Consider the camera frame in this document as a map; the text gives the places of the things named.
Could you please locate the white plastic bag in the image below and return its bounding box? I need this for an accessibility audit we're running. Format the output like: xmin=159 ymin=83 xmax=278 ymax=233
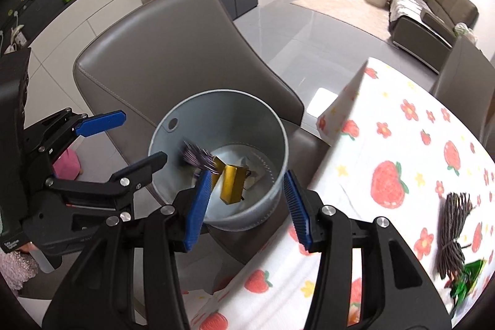
xmin=453 ymin=22 xmax=478 ymax=42

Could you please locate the grey leather chair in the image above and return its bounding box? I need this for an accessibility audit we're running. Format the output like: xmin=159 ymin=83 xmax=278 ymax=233
xmin=73 ymin=0 xmax=329 ymax=265
xmin=431 ymin=36 xmax=495 ymax=145

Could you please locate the patterned sofa blanket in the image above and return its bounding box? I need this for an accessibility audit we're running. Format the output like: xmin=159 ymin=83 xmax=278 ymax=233
xmin=389 ymin=0 xmax=430 ymax=33

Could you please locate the pink fuzzy cloth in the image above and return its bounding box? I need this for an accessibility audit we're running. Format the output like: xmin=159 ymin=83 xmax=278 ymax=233
xmin=0 ymin=249 xmax=39 ymax=292

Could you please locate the purple shredded paper bundle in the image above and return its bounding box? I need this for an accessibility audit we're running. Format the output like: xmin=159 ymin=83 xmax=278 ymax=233
xmin=180 ymin=140 xmax=219 ymax=174

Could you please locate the grey metal bucket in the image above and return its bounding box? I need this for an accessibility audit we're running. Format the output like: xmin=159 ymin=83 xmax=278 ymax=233
xmin=148 ymin=89 xmax=289 ymax=232

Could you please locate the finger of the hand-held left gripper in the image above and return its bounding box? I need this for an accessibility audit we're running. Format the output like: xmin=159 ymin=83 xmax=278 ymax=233
xmin=44 ymin=152 xmax=169 ymax=223
xmin=23 ymin=109 xmax=127 ymax=161

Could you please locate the beige rug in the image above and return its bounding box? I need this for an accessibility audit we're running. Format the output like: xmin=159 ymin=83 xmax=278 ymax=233
xmin=290 ymin=0 xmax=399 ymax=42

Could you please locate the brown fabric sofa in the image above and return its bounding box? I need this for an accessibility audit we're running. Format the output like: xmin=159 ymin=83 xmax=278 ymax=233
xmin=389 ymin=0 xmax=479 ymax=75

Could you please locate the strawberry print tablecloth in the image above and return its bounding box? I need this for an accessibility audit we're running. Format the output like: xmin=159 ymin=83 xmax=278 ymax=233
xmin=186 ymin=57 xmax=495 ymax=330

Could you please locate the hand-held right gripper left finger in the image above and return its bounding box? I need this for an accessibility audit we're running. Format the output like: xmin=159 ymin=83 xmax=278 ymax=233
xmin=42 ymin=171 xmax=213 ymax=330

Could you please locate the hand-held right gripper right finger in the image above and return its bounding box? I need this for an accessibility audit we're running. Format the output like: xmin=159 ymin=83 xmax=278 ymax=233
xmin=283 ymin=171 xmax=453 ymax=330

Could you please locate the green foil wrapper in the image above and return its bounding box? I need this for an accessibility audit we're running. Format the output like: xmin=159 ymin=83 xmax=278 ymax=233
xmin=449 ymin=259 xmax=487 ymax=315

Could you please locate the white paper scrap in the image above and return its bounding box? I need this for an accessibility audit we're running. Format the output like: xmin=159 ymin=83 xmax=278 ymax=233
xmin=242 ymin=156 xmax=268 ymax=188

